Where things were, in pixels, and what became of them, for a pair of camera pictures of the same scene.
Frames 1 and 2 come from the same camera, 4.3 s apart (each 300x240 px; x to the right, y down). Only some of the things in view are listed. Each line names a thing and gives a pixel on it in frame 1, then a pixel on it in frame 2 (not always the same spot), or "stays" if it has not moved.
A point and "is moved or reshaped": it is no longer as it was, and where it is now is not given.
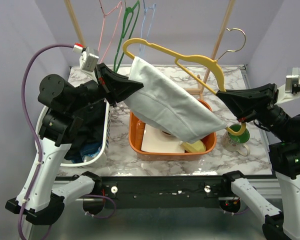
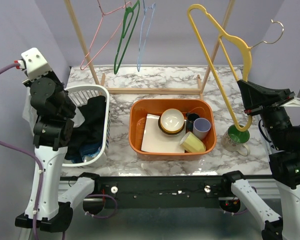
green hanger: (124, 34) stays
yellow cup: (198, 146) stays
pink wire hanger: (104, 15) to (103, 14)
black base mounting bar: (157, 192) stays
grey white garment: (162, 105) is moved or reshaped
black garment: (89, 131) stays
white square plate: (155, 140) stays
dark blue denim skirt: (89, 149) stays
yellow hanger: (237, 129) to (224, 35)
